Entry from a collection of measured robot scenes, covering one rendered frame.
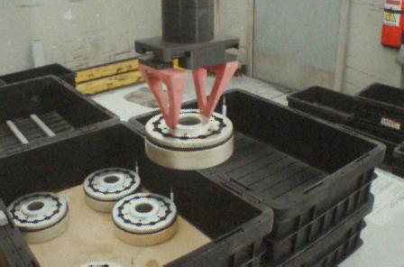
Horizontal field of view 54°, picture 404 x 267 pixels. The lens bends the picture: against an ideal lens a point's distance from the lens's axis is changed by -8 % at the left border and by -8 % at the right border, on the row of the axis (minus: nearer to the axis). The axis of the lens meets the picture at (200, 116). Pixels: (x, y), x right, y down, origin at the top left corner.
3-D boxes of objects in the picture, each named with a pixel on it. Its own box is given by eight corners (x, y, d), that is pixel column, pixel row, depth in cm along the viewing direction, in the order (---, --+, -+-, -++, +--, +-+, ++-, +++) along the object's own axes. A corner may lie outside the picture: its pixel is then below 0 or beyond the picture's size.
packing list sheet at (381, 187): (426, 189, 98) (426, 188, 98) (387, 230, 84) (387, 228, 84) (323, 147, 121) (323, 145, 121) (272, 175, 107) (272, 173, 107)
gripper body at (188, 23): (133, 56, 46) (131, -11, 44) (205, 44, 52) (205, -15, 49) (166, 68, 42) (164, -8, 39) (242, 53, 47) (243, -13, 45)
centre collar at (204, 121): (218, 126, 50) (218, 121, 49) (184, 137, 47) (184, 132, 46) (192, 115, 53) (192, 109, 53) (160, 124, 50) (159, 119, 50)
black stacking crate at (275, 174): (376, 201, 75) (388, 148, 71) (271, 278, 58) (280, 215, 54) (235, 134, 104) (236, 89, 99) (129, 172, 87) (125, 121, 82)
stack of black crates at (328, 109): (365, 159, 229) (375, 103, 216) (338, 178, 211) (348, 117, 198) (310, 136, 257) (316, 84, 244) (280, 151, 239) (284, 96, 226)
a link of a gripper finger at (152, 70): (139, 124, 50) (135, 44, 46) (188, 110, 54) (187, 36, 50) (171, 142, 45) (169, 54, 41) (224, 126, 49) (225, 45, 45)
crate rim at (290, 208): (387, 157, 72) (390, 145, 71) (279, 227, 54) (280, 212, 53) (236, 96, 100) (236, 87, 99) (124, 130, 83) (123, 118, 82)
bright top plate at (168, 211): (188, 216, 65) (188, 213, 65) (134, 241, 59) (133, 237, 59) (152, 188, 72) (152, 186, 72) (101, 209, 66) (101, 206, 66)
